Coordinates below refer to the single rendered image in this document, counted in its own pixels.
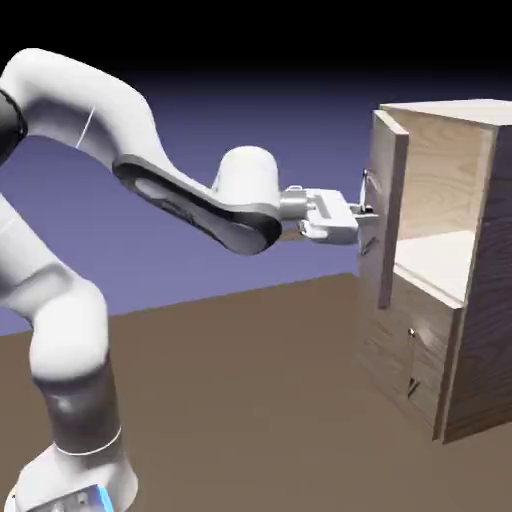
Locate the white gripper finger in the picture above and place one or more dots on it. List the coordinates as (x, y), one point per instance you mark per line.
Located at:
(366, 214)

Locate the light wood cabinet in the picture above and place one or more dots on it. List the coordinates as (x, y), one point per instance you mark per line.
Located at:
(460, 260)

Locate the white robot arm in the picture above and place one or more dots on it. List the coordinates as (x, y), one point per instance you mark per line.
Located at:
(80, 280)

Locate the short light wood cabinet door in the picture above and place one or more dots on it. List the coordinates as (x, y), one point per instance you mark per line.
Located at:
(404, 348)

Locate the tall light wood cabinet door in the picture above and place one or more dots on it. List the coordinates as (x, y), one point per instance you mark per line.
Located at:
(386, 208)

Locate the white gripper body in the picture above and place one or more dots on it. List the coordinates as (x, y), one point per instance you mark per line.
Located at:
(334, 220)

